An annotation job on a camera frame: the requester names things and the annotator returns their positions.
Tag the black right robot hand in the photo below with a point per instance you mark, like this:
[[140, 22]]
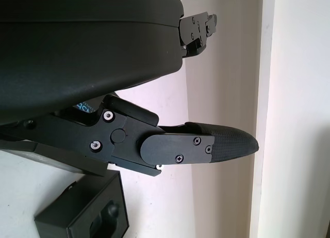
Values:
[[77, 55]]

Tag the black RealSense box lid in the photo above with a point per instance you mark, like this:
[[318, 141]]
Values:
[[64, 162]]

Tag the black camera box base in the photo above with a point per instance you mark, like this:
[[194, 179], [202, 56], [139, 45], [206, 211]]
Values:
[[77, 217]]

